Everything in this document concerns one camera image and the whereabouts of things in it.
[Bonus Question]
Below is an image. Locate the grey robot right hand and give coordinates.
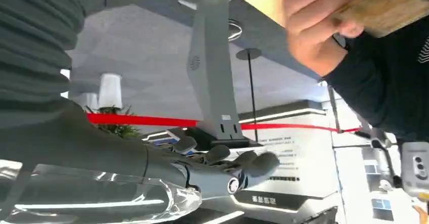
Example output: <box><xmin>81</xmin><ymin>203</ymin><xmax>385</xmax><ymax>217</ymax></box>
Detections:
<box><xmin>0</xmin><ymin>101</ymin><xmax>281</xmax><ymax>224</ymax></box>

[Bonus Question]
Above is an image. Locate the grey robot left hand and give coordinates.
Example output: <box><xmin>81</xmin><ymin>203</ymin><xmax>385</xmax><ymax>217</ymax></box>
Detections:
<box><xmin>412</xmin><ymin>192</ymin><xmax>429</xmax><ymax>224</ymax></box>

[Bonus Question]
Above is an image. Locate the person's left hand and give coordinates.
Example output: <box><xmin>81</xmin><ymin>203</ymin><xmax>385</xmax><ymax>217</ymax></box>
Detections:
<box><xmin>282</xmin><ymin>0</ymin><xmax>367</xmax><ymax>78</ymax></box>

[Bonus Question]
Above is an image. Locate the green plant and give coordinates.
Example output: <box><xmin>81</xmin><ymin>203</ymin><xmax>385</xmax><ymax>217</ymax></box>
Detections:
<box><xmin>85</xmin><ymin>104</ymin><xmax>142</xmax><ymax>140</ymax></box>

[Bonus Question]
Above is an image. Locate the short white pot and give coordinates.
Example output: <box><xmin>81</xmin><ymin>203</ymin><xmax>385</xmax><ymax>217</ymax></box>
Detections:
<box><xmin>78</xmin><ymin>92</ymin><xmax>99</xmax><ymax>111</ymax></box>

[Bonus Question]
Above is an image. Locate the red barrier belt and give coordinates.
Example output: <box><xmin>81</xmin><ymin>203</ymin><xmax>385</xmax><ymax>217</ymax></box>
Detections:
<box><xmin>86</xmin><ymin>112</ymin><xmax>363</xmax><ymax>134</ymax></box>

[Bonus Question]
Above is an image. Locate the tall white pot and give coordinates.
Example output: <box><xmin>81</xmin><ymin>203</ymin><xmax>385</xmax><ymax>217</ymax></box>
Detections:
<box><xmin>98</xmin><ymin>73</ymin><xmax>123</xmax><ymax>110</ymax></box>

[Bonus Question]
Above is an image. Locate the black stanchion with pole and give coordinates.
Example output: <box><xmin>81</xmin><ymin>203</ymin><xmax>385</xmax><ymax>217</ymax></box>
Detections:
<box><xmin>235</xmin><ymin>47</ymin><xmax>263</xmax><ymax>144</ymax></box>

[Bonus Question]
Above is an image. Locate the thin black stanchion pole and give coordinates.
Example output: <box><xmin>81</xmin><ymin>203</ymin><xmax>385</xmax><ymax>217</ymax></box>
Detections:
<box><xmin>326</xmin><ymin>84</ymin><xmax>342</xmax><ymax>133</ymax></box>

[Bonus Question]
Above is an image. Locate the person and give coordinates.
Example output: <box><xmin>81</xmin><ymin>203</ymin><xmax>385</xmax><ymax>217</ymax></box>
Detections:
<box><xmin>322</xmin><ymin>0</ymin><xmax>429</xmax><ymax>144</ymax></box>

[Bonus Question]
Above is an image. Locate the grey kiosk stand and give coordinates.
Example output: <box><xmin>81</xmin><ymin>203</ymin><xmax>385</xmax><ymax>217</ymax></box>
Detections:
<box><xmin>185</xmin><ymin>0</ymin><xmax>263</xmax><ymax>149</ymax></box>

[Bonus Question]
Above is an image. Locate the white text sign board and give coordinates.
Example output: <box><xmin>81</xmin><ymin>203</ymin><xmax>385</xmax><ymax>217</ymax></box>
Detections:
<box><xmin>234</xmin><ymin>132</ymin><xmax>338</xmax><ymax>200</ymax></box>

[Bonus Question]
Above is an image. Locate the black sign plate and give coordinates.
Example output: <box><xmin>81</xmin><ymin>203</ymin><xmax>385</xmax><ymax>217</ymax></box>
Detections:
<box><xmin>234</xmin><ymin>190</ymin><xmax>310</xmax><ymax>214</ymax></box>

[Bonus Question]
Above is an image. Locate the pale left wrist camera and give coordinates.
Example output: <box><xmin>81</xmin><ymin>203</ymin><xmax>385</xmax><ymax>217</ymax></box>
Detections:
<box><xmin>400</xmin><ymin>141</ymin><xmax>429</xmax><ymax>200</ymax></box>

